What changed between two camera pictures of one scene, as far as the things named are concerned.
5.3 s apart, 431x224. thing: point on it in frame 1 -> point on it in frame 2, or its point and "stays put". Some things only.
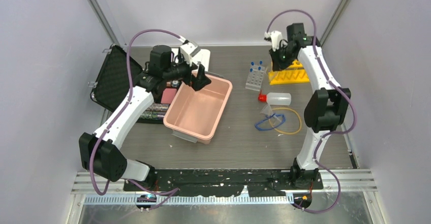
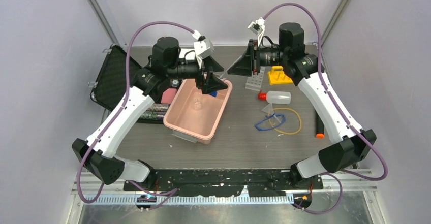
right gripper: x=276 y=65 -> x=248 y=62
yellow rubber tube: x=288 y=108 stays put
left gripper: x=198 y=82 -> x=211 y=83
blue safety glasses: x=272 y=122 stays put
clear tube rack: x=255 y=78 stays put
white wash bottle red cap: x=275 y=98 stays put
